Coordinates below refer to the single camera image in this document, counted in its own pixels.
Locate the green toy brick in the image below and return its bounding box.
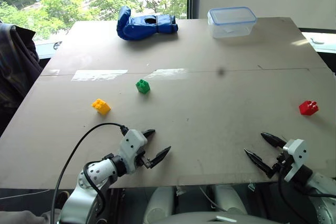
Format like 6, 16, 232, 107
135, 79, 151, 94

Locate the clear container with blue-rimmed lid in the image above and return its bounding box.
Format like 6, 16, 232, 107
207, 6, 258, 39

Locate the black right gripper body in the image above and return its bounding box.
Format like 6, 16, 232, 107
271, 147, 292, 176

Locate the red toy brick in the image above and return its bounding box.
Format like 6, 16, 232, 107
298, 100, 320, 116

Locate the pale grey rounded robot shell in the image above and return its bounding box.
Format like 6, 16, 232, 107
212, 185, 248, 216
143, 186, 176, 224

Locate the dark plaid jacket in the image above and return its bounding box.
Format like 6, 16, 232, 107
0, 21, 43, 137

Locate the grey cloth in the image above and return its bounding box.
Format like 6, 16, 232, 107
0, 209, 61, 224

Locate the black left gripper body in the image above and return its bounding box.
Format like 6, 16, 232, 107
134, 150, 152, 169

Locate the thin green cable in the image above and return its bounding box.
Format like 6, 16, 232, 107
0, 189, 51, 200

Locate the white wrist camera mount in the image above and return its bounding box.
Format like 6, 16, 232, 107
117, 129, 148, 175
282, 138, 308, 183

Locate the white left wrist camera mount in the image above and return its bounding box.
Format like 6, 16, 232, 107
117, 129, 148, 175

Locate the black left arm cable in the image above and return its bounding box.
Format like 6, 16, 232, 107
50, 122, 130, 224

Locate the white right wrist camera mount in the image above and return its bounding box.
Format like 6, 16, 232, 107
282, 138, 308, 183

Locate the blue boxing glove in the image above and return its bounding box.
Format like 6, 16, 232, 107
115, 5, 180, 42

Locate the grey robot torso top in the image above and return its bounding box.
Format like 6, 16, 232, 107
156, 211, 265, 224

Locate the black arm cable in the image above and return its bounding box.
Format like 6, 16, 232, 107
50, 122, 130, 224
278, 165, 336, 224

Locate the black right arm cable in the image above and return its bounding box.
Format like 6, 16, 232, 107
278, 165, 336, 224

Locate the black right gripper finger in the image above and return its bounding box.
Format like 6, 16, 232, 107
260, 132, 287, 149
244, 148, 276, 179

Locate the yellow toy brick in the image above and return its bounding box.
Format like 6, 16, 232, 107
91, 98, 111, 116

